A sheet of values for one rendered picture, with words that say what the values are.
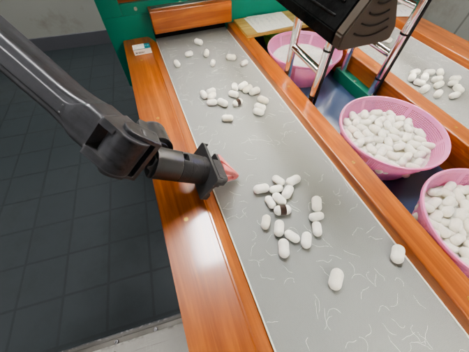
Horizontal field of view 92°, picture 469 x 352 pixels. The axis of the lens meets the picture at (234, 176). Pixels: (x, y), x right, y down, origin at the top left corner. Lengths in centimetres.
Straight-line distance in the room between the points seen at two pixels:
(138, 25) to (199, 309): 95
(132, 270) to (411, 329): 111
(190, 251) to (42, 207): 136
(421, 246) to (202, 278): 41
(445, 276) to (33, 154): 209
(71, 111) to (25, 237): 134
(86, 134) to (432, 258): 60
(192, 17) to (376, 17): 76
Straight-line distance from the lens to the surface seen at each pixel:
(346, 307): 49
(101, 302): 134
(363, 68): 96
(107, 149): 37
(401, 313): 53
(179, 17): 101
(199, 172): 42
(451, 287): 56
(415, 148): 77
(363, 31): 35
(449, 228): 66
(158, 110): 69
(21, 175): 197
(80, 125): 38
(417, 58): 115
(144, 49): 96
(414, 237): 56
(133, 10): 105
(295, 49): 78
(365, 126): 73
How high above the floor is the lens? 118
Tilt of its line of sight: 56 degrees down
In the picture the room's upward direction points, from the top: straight up
